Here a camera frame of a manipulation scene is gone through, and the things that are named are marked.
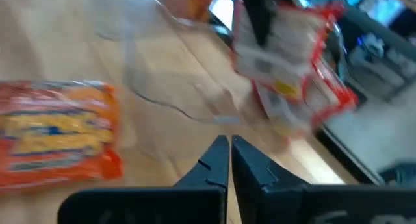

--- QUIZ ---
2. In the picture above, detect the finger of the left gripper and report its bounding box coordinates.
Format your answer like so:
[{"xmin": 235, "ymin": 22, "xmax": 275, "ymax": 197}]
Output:
[{"xmin": 239, "ymin": 0, "xmax": 293, "ymax": 46}]

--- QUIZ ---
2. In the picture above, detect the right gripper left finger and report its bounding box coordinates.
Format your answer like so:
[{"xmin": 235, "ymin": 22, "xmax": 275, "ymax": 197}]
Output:
[{"xmin": 57, "ymin": 134, "xmax": 231, "ymax": 224}]

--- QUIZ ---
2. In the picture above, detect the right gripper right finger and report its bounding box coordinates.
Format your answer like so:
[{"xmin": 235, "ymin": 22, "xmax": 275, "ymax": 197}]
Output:
[{"xmin": 231, "ymin": 134, "xmax": 416, "ymax": 224}]

